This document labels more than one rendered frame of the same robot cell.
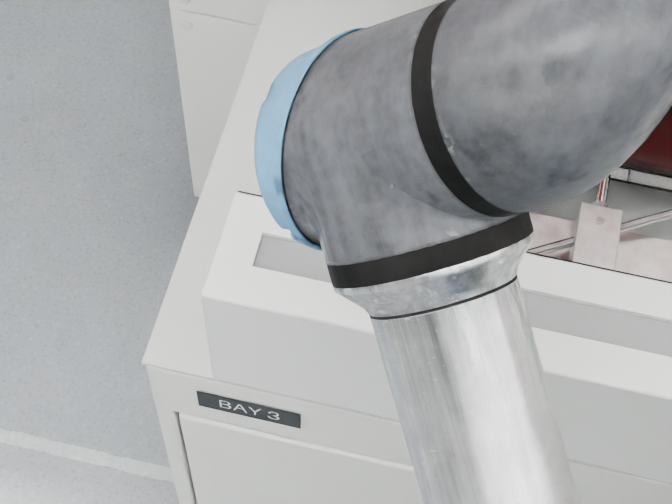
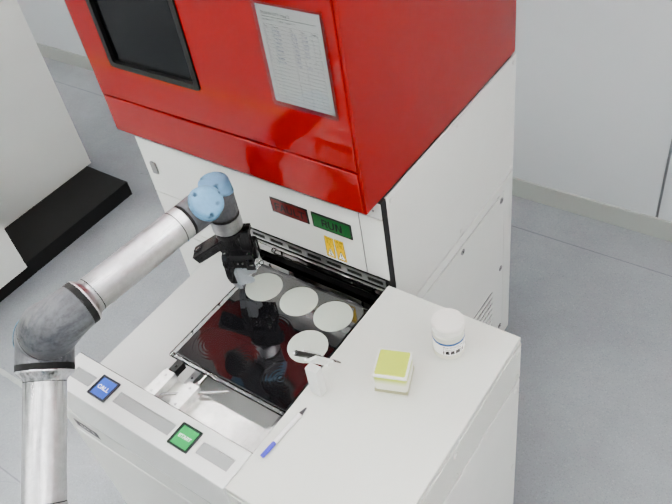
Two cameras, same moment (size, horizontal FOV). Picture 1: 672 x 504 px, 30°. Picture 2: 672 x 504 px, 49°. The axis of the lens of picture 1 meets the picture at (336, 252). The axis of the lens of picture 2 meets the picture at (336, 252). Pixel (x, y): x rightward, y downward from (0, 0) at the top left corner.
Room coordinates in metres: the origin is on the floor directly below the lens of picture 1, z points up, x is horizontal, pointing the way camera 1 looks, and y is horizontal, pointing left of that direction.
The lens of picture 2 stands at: (-0.18, -1.12, 2.28)
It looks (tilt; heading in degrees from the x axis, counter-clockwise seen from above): 43 degrees down; 31
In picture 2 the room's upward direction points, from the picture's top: 11 degrees counter-clockwise
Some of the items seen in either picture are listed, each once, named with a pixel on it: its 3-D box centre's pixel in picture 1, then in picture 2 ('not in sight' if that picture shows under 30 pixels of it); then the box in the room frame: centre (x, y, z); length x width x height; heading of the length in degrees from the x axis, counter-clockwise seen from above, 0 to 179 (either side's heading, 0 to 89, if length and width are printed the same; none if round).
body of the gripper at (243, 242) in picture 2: not in sight; (237, 245); (0.89, -0.19, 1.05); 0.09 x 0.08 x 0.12; 108
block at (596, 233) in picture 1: (593, 255); (184, 399); (0.53, -0.21, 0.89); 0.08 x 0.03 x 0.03; 169
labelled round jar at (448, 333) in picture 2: not in sight; (448, 334); (0.80, -0.76, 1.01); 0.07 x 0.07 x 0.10
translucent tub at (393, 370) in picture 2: not in sight; (393, 372); (0.68, -0.68, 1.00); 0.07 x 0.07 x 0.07; 9
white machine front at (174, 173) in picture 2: not in sight; (259, 216); (1.03, -0.17, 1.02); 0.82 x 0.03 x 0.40; 79
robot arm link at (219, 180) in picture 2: not in sight; (217, 197); (0.88, -0.18, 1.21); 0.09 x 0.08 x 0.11; 161
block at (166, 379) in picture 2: not in sight; (160, 385); (0.54, -0.13, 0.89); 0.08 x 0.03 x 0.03; 169
